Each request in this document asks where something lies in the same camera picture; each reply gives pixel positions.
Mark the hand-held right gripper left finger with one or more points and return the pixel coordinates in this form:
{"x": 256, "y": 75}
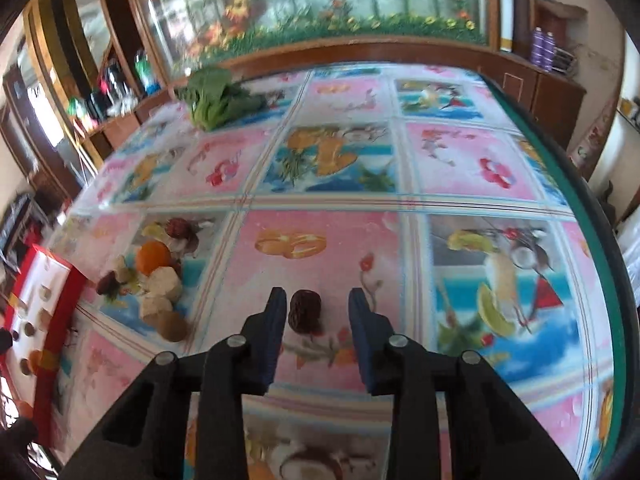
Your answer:
{"x": 275, "y": 340}

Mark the printed tablecloth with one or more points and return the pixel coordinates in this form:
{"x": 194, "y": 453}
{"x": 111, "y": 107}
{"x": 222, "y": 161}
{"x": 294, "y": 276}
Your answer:
{"x": 450, "y": 170}

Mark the beige sugarcane chunk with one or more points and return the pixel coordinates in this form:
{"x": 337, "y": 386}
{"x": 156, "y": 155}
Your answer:
{"x": 162, "y": 284}
{"x": 121, "y": 264}
{"x": 152, "y": 306}

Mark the wooden side cabinet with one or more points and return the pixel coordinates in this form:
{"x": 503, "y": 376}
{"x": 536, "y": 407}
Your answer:
{"x": 545, "y": 105}

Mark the green and blue bottle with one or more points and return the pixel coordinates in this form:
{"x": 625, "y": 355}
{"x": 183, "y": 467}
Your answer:
{"x": 142, "y": 71}

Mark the green leafy vegetable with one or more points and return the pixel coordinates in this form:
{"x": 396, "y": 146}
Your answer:
{"x": 215, "y": 100}

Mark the tall black thermos jug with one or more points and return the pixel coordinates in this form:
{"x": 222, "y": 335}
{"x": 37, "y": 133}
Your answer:
{"x": 116, "y": 80}

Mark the red cardboard box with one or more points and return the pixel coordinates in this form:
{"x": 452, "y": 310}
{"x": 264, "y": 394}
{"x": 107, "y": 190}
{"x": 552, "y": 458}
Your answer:
{"x": 37, "y": 280}

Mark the dried red date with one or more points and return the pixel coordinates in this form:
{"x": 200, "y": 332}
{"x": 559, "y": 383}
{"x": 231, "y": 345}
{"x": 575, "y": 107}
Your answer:
{"x": 106, "y": 284}
{"x": 302, "y": 312}
{"x": 175, "y": 227}

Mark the orange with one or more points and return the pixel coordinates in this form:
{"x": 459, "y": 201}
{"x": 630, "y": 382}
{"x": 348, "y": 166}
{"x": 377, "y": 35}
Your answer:
{"x": 25, "y": 407}
{"x": 34, "y": 357}
{"x": 155, "y": 257}

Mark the black thermos mug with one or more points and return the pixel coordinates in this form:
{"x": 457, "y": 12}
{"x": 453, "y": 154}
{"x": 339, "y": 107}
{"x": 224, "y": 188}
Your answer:
{"x": 95, "y": 105}

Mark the green bag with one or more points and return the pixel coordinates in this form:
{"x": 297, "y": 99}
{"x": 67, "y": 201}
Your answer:
{"x": 76, "y": 107}

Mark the purple bottle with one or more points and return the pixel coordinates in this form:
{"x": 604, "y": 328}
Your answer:
{"x": 548, "y": 51}
{"x": 537, "y": 47}

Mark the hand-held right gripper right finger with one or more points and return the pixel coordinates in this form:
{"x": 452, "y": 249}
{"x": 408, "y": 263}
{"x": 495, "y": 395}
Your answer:
{"x": 362, "y": 345}

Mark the black glossy stool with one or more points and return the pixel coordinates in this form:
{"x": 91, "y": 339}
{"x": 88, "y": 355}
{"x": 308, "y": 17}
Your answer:
{"x": 17, "y": 440}

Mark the brown longan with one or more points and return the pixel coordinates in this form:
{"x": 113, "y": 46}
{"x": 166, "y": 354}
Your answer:
{"x": 29, "y": 330}
{"x": 172, "y": 327}

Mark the glass flower panel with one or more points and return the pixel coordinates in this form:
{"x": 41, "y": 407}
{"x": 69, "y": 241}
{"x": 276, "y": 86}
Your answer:
{"x": 350, "y": 0}

